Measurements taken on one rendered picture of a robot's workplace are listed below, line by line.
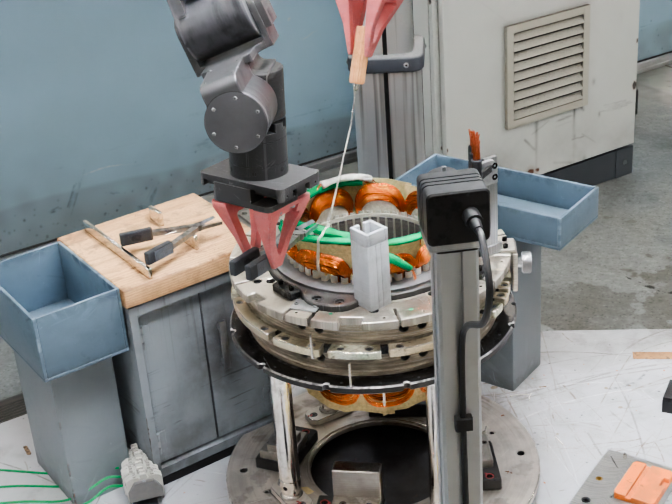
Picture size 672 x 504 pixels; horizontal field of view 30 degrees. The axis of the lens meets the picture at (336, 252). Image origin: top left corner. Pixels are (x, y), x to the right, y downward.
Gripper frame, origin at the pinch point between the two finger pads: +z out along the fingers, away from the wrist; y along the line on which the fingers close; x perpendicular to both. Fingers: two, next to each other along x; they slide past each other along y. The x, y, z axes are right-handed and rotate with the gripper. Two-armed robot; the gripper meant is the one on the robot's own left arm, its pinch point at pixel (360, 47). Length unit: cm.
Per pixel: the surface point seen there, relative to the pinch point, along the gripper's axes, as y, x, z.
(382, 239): 7.1, -4.9, 18.8
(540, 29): -38, 251, -11
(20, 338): -36, -4, 39
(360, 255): 5.1, -5.5, 20.7
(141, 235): -27.5, 7.1, 25.9
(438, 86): -61, 230, 9
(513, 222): 12.4, 29.7, 19.0
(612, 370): 25, 49, 39
